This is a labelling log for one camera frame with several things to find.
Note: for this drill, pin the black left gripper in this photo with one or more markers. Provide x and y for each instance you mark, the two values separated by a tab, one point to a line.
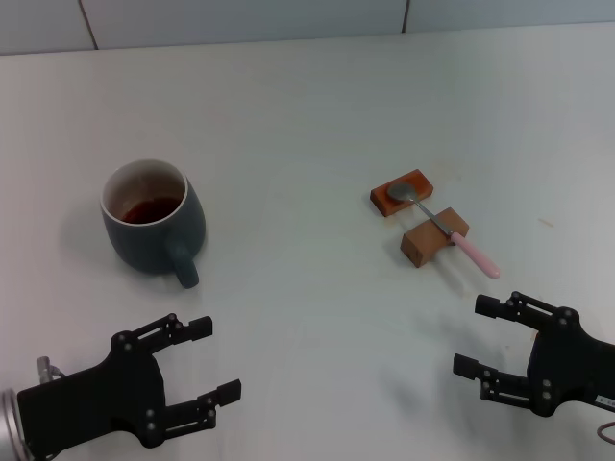
96	398

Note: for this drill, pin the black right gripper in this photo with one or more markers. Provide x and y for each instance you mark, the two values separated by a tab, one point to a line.
572	370

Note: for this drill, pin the grey ceramic cup with tea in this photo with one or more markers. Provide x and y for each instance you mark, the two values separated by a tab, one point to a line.
144	245

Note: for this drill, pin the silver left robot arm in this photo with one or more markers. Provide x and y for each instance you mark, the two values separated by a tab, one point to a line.
7	427

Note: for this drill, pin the light notched wooden block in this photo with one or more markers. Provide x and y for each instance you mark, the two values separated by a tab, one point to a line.
420	246

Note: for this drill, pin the reddish flat wooden block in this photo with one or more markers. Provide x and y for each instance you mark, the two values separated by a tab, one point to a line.
424	182

